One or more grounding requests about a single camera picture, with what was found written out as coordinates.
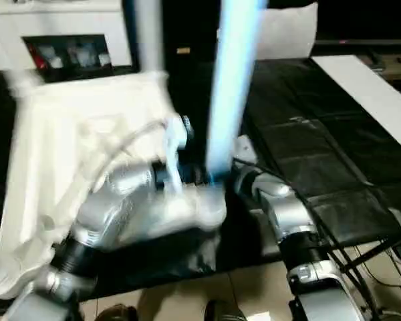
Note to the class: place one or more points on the white plastic table leg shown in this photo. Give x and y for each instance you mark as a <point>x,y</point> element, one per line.
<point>234,83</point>
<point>0,277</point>
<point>150,33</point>

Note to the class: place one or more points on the white plastic table top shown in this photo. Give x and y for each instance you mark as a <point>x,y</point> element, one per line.
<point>70,133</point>

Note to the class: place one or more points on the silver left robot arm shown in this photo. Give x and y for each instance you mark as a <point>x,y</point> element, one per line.
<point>120,194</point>

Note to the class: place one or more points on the black work mat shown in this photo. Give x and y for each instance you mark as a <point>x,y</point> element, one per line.
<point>321,150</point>

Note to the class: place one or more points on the dark right robot foot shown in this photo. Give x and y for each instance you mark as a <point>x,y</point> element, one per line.
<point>227,312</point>

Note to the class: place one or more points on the dark robot foot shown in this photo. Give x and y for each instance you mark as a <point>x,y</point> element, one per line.
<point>227,312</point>
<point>117,312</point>

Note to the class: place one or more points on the black box with gold label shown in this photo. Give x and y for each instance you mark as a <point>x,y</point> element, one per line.
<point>190,33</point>

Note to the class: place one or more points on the dark left robot foot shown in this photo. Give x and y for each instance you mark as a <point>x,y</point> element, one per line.
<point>117,312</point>

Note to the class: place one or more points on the grey cushion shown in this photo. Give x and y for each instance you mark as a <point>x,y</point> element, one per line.
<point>287,33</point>

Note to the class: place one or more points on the black stand leg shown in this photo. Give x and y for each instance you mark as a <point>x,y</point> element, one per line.
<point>371,249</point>

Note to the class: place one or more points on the white glass-door cabinet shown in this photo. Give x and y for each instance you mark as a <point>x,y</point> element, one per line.
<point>53,20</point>

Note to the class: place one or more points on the black bar with red mark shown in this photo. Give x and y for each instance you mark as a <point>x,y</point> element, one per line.
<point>371,41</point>

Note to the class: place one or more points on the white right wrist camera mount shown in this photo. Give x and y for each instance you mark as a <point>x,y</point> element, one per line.
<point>245,148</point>

